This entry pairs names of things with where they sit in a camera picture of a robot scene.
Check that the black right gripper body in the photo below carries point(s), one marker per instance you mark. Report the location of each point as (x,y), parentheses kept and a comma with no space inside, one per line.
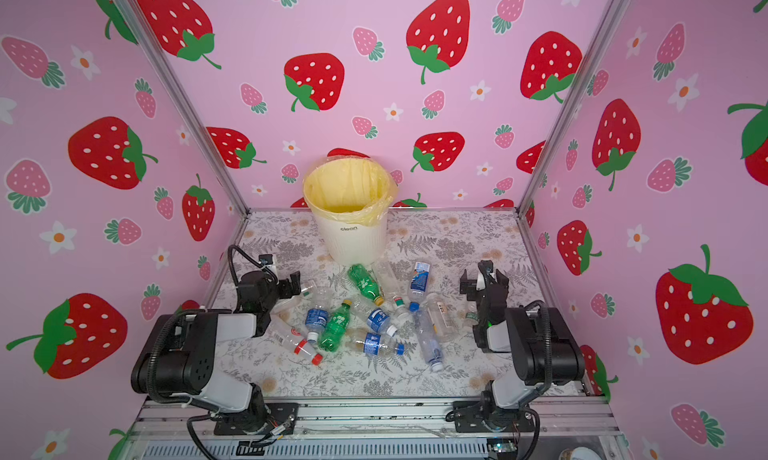
(486,286)

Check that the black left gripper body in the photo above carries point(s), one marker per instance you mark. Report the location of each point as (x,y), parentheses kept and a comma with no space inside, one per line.
(289,286)

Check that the clear tea bottle white cap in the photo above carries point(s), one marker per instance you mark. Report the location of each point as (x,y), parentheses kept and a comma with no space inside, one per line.
(449,323)

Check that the clear bottle red cap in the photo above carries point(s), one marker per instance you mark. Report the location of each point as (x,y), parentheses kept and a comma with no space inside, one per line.
(292,341)

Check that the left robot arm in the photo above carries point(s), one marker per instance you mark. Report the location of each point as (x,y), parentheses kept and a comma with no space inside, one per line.
(177,363)

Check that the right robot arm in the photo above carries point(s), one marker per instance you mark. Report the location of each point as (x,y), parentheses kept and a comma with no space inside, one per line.
(543,351)

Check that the white plastic waste bin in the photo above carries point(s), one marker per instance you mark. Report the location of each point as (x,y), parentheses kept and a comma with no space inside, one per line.
(354,237)

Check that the green bottle near bin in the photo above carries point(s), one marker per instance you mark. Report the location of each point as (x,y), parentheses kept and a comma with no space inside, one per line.
(363,280)

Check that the yellow bin liner bag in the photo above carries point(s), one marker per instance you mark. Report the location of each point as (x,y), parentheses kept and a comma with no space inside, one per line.
(350,190)

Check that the clear bottle blue label left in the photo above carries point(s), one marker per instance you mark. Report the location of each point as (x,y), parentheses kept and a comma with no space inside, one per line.
(317,315)

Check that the clear bottle blue label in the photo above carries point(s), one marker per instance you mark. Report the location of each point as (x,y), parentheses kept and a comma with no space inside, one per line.
(317,315)
(374,317)

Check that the square bottle blue artesian label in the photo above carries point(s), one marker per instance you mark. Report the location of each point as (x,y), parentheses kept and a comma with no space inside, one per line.
(418,284)

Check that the long clear bottle blue cap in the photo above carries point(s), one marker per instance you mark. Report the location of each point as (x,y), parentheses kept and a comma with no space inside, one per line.
(430,346)

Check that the green bottle yellow cap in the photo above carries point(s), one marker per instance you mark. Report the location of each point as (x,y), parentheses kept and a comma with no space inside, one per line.
(332,337)

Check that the clear bottle blue label middle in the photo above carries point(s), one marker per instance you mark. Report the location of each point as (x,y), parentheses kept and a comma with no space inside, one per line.
(374,317)

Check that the clear bottle blue cap lying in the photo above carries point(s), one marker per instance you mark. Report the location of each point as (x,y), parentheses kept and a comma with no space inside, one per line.
(374,345)

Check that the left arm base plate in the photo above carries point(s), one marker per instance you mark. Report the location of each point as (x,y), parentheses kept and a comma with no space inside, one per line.
(277,418)

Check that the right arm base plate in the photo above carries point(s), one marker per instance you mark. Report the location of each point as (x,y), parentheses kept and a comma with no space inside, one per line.
(480,416)

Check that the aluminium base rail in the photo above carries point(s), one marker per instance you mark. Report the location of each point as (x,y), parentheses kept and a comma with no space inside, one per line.
(380,428)

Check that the left aluminium corner post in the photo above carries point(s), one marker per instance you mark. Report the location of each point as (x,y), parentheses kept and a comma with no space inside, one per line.
(173,86)

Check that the aluminium corner post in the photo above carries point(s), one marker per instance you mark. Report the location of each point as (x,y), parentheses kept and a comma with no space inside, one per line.
(173,86)
(602,38)

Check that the right aluminium corner post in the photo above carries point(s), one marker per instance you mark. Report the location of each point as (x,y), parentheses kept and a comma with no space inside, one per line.
(602,38)

